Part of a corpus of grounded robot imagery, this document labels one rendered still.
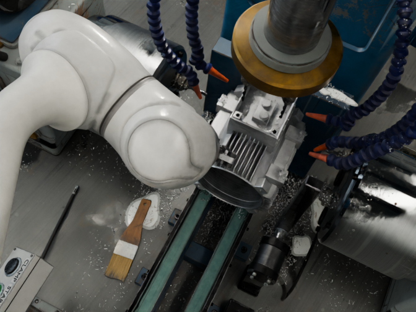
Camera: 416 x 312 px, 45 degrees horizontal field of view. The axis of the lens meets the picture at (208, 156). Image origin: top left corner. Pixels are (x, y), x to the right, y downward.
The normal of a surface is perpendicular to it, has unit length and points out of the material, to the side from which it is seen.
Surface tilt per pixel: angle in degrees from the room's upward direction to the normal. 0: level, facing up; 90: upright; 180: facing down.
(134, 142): 34
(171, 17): 0
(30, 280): 53
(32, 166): 0
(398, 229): 39
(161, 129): 18
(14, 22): 0
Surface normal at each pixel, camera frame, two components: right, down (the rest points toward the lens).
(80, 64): 0.43, -0.47
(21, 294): 0.76, 0.08
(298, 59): 0.07, -0.43
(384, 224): -0.25, 0.23
